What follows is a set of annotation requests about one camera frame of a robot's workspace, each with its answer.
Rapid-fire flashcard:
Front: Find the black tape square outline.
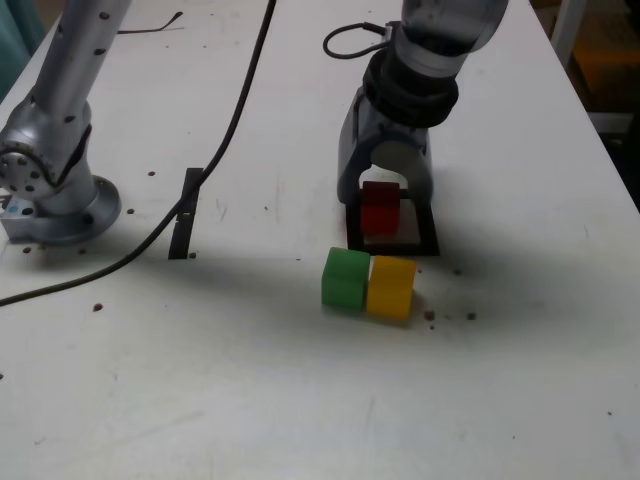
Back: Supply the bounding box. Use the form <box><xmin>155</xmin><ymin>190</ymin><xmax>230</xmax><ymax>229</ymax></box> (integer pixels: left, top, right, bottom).
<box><xmin>344</xmin><ymin>197</ymin><xmax>441</xmax><ymax>258</ymax></box>

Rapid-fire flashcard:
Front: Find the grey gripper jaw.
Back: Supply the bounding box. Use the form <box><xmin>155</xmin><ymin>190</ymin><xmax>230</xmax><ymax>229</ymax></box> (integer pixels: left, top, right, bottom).
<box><xmin>375</xmin><ymin>139</ymin><xmax>436</xmax><ymax>207</ymax></box>
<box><xmin>337</xmin><ymin>97</ymin><xmax>381</xmax><ymax>204</ymax></box>

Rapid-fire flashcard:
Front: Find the yellow cube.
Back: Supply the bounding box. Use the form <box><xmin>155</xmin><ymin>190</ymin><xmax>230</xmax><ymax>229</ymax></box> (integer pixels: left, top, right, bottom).
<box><xmin>366</xmin><ymin>254</ymin><xmax>418</xmax><ymax>321</ymax></box>

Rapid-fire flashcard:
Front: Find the thick black cable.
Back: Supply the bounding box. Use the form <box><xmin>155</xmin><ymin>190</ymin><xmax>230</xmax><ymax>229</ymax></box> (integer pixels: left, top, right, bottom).
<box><xmin>0</xmin><ymin>0</ymin><xmax>279</xmax><ymax>307</ymax></box>

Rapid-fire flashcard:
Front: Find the black tape strip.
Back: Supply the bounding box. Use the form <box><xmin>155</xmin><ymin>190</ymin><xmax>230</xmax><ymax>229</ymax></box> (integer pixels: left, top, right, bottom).
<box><xmin>168</xmin><ymin>167</ymin><xmax>205</xmax><ymax>261</ymax></box>

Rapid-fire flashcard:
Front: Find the thin dark wire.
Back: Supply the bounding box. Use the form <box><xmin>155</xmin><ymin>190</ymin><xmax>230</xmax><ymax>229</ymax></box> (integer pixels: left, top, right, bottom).
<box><xmin>115</xmin><ymin>12</ymin><xmax>184</xmax><ymax>35</ymax></box>

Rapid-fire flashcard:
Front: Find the green cube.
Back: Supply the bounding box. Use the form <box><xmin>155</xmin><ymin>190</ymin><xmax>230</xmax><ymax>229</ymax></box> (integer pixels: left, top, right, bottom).
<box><xmin>321</xmin><ymin>247</ymin><xmax>372</xmax><ymax>317</ymax></box>

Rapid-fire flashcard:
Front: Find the teal cloth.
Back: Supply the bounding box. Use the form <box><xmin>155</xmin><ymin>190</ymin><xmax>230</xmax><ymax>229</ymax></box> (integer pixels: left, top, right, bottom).
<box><xmin>0</xmin><ymin>0</ymin><xmax>49</xmax><ymax>101</ymax></box>

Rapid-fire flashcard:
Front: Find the white frame leg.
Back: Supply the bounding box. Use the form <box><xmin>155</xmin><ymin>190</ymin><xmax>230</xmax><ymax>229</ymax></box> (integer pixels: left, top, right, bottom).
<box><xmin>549</xmin><ymin>0</ymin><xmax>589</xmax><ymax>69</ymax></box>

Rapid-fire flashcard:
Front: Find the red cube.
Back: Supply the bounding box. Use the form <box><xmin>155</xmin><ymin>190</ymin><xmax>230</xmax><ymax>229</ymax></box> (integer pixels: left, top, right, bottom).
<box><xmin>360</xmin><ymin>180</ymin><xmax>401</xmax><ymax>237</ymax></box>

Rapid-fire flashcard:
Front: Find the black looped wrist cable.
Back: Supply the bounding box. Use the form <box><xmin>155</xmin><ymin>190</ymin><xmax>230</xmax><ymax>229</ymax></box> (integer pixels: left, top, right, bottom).
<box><xmin>322</xmin><ymin>20</ymin><xmax>396</xmax><ymax>59</ymax></box>

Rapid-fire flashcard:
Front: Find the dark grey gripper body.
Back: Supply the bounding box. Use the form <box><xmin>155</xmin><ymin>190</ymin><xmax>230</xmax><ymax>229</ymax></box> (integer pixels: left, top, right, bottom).
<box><xmin>362</xmin><ymin>97</ymin><xmax>431</xmax><ymax>144</ymax></box>

